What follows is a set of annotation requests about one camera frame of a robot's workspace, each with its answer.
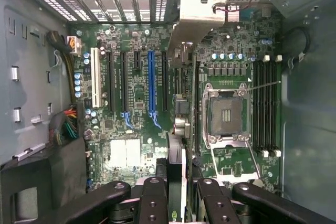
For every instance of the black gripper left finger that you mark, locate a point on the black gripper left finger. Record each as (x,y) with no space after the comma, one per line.
(153,203)

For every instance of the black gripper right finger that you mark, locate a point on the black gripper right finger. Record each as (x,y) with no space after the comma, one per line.
(210,203)

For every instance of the silver chipset heatsink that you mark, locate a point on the silver chipset heatsink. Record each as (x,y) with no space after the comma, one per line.
(124,153)

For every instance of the silver socket cover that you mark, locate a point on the silver socket cover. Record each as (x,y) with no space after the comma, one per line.
(228,144)

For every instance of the CPU socket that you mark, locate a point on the CPU socket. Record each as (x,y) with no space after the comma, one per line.
(225,113)

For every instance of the black plastic shroud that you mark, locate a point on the black plastic shroud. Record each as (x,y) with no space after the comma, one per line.
(52,171)

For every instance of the green motherboard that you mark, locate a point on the green motherboard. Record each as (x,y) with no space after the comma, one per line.
(141,95)

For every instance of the black RAM slot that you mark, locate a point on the black RAM slot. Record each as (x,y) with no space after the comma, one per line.
(262,103)
(256,103)
(274,103)
(267,103)

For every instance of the long black expansion slot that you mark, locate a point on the long black expansion slot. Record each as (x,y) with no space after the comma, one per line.
(124,82)
(197,90)
(165,85)

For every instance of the black PC case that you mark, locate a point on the black PC case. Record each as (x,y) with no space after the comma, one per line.
(302,129)

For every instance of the blue expansion slot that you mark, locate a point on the blue expansion slot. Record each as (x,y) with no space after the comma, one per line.
(151,82)

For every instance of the thin metal locking lever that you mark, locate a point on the thin metal locking lever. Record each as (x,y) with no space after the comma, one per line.
(265,85)

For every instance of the white expansion slot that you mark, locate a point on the white expansion slot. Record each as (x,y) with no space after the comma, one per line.
(96,77)

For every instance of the short black expansion slot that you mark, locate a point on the short black expansion slot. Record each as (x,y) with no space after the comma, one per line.
(137,60)

